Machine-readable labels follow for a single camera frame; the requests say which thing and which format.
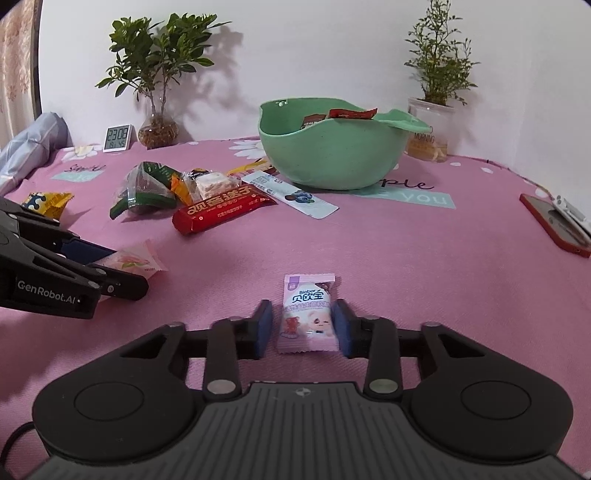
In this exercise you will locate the light blue stick sachet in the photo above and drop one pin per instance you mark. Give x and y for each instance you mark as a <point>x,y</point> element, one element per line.
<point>295,196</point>

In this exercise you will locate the blue-grey cloth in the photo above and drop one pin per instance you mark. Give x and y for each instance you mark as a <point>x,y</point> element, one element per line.
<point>32,147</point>

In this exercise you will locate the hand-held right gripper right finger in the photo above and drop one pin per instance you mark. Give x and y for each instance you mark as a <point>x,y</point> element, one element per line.
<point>341,327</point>

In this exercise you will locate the purple candy packet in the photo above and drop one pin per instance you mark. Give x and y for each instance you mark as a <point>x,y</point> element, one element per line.
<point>304,318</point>

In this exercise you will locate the long red printed packet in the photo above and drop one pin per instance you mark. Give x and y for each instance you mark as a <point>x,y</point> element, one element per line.
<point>351,114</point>

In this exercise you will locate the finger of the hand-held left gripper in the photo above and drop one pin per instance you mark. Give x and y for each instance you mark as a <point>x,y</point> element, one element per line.
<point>124,286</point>
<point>87,254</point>

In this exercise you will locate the dark red and cream sachet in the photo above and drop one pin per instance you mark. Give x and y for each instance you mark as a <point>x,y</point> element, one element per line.
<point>314,121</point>

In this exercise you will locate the floral curtain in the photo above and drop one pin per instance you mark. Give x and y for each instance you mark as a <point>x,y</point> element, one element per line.
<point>14,69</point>

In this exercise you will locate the red phone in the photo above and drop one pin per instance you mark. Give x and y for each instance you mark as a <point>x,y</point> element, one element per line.
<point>549,226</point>

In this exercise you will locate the yellow snack packet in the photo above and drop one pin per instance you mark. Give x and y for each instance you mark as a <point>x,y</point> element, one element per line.
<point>51,203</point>

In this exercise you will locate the small white device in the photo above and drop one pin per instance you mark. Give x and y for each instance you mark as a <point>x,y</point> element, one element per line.
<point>572,214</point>

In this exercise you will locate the orange snack packet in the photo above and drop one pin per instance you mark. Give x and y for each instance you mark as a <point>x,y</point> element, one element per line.
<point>180,187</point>

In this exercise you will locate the leafy plant in glass vase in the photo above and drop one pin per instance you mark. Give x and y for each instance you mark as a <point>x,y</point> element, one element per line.
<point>157,131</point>

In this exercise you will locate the pink floral tablecloth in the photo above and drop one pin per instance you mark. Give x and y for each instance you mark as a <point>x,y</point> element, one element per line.
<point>415,277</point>

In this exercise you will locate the white digital clock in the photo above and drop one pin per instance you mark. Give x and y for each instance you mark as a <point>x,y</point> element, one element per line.
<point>117,138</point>

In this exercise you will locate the red snack bar packet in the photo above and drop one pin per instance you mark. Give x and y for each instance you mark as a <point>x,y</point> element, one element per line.
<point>217,210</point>

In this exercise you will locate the green plastic bowl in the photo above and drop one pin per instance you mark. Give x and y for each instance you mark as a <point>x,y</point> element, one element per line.
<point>332,157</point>

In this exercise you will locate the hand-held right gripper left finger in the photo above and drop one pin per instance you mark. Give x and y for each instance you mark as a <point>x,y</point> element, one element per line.
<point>264,327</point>

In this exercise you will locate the clear nougat packet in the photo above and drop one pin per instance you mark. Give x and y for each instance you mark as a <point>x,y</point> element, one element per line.
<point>210,182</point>

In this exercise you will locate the pink peach candy packet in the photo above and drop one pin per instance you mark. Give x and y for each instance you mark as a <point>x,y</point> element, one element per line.
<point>134,261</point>

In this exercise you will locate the fine-leaf plant in glass jar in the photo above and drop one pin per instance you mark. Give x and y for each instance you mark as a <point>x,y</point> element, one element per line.
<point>427,138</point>

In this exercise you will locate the yellow stick packet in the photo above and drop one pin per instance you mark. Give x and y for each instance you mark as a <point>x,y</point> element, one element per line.
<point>247,167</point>

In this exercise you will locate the green and clear snack packet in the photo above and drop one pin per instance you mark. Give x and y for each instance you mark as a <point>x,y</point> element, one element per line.
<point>147,189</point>

